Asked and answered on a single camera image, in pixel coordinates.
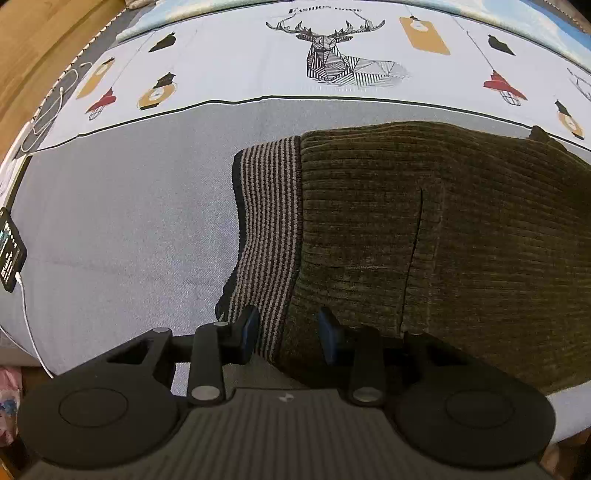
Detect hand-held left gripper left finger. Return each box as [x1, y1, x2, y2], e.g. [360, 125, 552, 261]
[69, 305, 260, 408]

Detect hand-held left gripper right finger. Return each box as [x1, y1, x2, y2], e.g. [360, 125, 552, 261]
[318, 306, 467, 408]

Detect dark olive corduroy pants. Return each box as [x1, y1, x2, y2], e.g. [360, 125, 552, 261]
[215, 121, 591, 396]

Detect pink floral cloth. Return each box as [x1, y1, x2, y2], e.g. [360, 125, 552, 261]
[0, 367, 22, 445]

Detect black smartphone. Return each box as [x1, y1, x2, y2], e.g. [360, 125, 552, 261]
[0, 208, 28, 294]

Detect light blue leaf-patterned blanket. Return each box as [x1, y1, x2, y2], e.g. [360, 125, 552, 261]
[115, 0, 591, 70]

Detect white charging cable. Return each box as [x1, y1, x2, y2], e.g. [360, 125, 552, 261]
[13, 60, 94, 378]

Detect wooden bed frame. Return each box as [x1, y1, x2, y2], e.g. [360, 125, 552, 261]
[0, 0, 126, 158]

